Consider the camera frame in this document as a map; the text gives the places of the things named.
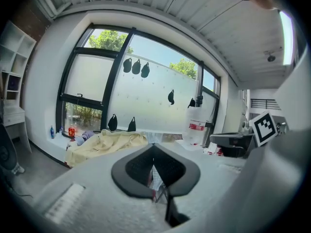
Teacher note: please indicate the white ceiling light strip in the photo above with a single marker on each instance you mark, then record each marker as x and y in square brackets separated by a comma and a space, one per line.
[286, 38]

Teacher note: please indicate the red drink bottle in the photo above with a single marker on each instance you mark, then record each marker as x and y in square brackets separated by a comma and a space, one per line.
[71, 131]

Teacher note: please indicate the red and white boxes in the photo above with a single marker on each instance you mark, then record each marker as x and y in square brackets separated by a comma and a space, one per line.
[215, 150]

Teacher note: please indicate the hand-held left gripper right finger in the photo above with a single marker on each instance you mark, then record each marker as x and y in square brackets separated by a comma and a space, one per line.
[187, 176]

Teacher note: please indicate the black hanging cap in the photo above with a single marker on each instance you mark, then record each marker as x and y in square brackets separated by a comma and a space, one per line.
[192, 103]
[132, 125]
[112, 123]
[127, 65]
[136, 67]
[171, 97]
[145, 70]

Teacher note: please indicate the purple grey clothes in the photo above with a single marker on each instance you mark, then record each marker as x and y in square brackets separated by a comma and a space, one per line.
[85, 136]

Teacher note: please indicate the white shelf unit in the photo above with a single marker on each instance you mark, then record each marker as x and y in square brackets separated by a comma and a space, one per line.
[14, 57]

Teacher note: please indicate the white slipper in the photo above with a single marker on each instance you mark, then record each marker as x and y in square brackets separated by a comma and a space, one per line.
[19, 170]

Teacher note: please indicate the black window frame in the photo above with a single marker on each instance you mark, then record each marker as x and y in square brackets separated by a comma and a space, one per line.
[114, 81]

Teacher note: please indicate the white desk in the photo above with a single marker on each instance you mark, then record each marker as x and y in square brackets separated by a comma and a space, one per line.
[14, 120]

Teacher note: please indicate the pale yellow clothes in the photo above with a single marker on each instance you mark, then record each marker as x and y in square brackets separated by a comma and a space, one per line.
[107, 144]

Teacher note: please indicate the clear bag with red label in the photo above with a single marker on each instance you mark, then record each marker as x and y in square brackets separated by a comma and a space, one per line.
[195, 127]

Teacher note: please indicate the black railing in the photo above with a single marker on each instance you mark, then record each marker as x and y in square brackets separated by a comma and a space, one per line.
[264, 104]

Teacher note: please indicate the ceiling camera dome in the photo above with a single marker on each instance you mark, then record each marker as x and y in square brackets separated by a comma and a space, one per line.
[271, 57]

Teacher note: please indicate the dark grey chair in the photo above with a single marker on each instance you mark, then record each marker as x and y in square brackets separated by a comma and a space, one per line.
[7, 152]

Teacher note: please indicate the black vertical pipe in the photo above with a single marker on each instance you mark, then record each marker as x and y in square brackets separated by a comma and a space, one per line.
[200, 86]

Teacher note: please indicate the blue bottle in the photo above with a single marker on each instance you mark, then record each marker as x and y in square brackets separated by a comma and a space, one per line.
[52, 132]

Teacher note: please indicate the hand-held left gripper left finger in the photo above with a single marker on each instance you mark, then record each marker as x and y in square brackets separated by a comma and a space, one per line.
[121, 176]

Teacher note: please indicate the white red checked clothes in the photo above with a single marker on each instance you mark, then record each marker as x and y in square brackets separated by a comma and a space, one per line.
[156, 178]

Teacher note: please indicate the white frosted peg panel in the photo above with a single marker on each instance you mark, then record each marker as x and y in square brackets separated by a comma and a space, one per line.
[155, 98]

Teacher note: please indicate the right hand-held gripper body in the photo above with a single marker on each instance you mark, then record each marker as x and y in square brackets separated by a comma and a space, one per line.
[264, 128]

